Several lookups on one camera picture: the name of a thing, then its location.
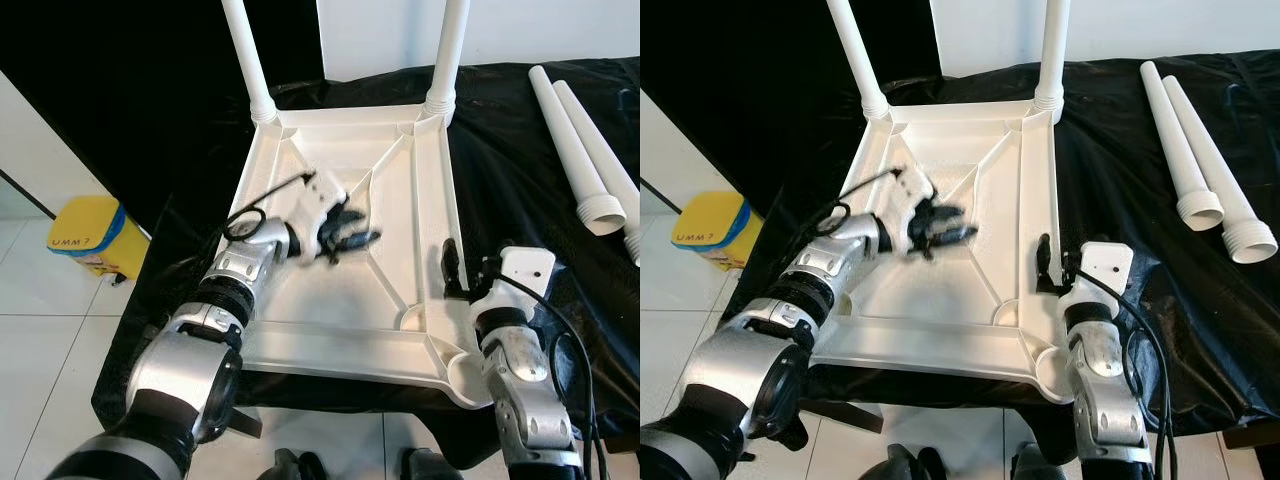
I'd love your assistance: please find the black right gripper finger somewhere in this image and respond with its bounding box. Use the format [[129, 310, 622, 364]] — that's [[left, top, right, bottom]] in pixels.
[[1036, 232, 1059, 296], [441, 238, 465, 303]]

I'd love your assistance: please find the white plastic table top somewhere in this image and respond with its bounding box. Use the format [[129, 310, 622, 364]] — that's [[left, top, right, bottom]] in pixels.
[[225, 95, 501, 409], [810, 95, 1081, 404]]

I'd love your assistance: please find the white plastic table leg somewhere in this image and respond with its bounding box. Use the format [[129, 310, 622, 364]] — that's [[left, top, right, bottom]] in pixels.
[[1033, 0, 1071, 113], [1160, 75, 1279, 265], [423, 0, 471, 119], [1140, 60, 1226, 233], [220, 0, 279, 126], [825, 0, 891, 121], [527, 65, 628, 237], [553, 80, 641, 269]]

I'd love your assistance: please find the black plastic cover sheet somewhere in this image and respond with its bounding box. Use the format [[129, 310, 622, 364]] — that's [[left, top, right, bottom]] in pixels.
[[90, 60, 641, 471], [735, 50, 1280, 441]]

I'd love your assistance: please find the dark right robot foot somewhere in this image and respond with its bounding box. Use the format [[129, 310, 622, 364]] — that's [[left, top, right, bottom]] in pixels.
[[400, 448, 468, 480], [1010, 443, 1068, 480]]

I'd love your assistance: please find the dark robot foot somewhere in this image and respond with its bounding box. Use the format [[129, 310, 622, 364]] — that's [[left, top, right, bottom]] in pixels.
[[885, 443, 948, 480], [1010, 443, 1068, 480], [270, 448, 328, 480], [400, 448, 468, 480]]

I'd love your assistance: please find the yellow bin with blue band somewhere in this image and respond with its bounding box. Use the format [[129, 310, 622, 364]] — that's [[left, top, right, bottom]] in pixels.
[[672, 190, 766, 273], [47, 195, 151, 283]]

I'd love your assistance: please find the dark left robot foot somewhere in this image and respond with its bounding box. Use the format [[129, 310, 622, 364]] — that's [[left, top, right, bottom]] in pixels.
[[885, 443, 948, 480], [270, 448, 328, 480]]

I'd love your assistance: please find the black door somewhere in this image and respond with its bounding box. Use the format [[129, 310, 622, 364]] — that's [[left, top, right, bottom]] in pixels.
[[640, 0, 936, 216], [0, 0, 326, 236]]

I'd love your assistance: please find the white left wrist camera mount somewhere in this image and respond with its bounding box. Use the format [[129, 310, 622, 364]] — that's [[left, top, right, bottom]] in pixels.
[[893, 165, 941, 256], [300, 172, 349, 263]]

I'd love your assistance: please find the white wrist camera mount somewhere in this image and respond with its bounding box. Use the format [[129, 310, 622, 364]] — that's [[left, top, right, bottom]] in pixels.
[[893, 165, 941, 256], [470, 247, 557, 326], [300, 172, 349, 263], [1060, 240, 1136, 321]]

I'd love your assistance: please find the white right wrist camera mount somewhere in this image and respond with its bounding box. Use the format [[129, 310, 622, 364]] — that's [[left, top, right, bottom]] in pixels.
[[470, 247, 557, 326], [1060, 240, 1136, 321]]

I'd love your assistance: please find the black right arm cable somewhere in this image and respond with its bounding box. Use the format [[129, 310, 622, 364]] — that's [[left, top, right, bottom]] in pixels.
[[1070, 262, 1179, 480], [480, 268, 603, 480]]

